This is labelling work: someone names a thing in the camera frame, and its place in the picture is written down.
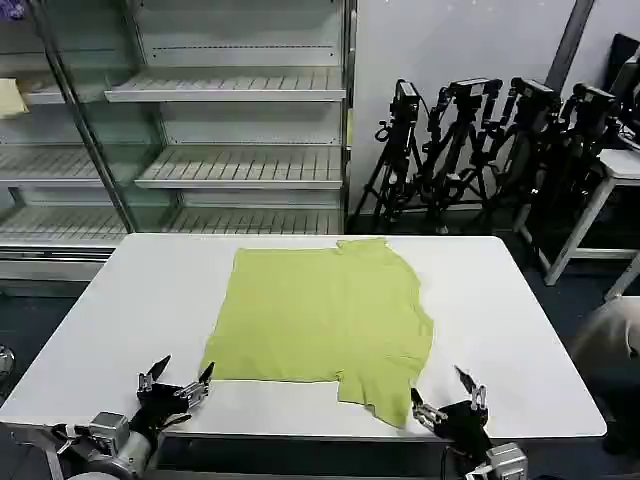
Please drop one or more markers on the small white side table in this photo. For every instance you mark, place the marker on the small white side table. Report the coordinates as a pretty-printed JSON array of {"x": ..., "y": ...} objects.
[{"x": 617, "y": 170}]

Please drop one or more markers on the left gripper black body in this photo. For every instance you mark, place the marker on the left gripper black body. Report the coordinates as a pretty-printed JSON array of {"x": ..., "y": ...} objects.
[{"x": 159, "y": 398}]

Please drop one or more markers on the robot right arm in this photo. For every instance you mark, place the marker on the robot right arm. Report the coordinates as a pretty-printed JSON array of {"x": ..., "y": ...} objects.
[{"x": 502, "y": 462}]

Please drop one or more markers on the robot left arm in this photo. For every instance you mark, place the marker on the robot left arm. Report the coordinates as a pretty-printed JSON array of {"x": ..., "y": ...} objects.
[{"x": 100, "y": 445}]

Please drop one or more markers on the black tripod with camera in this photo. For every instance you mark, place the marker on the black tripod with camera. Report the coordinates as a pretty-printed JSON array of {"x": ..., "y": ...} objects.
[
  {"x": 530, "y": 135},
  {"x": 462, "y": 145},
  {"x": 587, "y": 130},
  {"x": 397, "y": 150}
]

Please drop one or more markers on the green shirt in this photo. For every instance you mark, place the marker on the green shirt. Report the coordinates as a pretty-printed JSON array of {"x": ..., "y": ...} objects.
[{"x": 320, "y": 320}]

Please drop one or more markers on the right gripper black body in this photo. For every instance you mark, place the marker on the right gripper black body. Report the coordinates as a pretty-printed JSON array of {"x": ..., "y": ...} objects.
[{"x": 461, "y": 421}]

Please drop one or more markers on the grey empty shelf rack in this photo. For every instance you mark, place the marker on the grey empty shelf rack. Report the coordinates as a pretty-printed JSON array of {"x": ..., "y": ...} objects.
[{"x": 225, "y": 130}]

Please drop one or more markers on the grey round object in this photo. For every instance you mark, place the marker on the grey round object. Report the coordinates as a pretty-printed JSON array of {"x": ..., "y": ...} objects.
[{"x": 5, "y": 362}]

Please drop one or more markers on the person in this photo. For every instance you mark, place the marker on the person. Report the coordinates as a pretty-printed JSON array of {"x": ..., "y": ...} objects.
[{"x": 612, "y": 330}]

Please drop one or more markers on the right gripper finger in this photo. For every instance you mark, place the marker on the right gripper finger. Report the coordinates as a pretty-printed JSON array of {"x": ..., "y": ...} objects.
[
  {"x": 424, "y": 413},
  {"x": 475, "y": 394}
]

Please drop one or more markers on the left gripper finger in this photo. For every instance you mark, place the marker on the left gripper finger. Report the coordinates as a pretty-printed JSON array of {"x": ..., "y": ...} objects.
[
  {"x": 197, "y": 389},
  {"x": 151, "y": 374}
]

